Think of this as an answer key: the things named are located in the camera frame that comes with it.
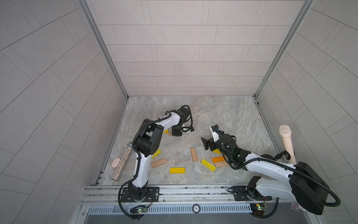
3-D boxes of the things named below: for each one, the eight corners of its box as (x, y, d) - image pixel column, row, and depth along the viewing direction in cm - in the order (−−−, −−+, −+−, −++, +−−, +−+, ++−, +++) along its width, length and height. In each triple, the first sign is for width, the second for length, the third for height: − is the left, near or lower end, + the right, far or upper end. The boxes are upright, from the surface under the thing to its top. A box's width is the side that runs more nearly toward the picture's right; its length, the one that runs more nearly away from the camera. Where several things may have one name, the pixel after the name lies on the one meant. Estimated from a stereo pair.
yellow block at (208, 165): (200, 163, 84) (200, 161, 82) (202, 159, 85) (203, 158, 83) (213, 172, 81) (214, 171, 79) (215, 168, 82) (216, 167, 80)
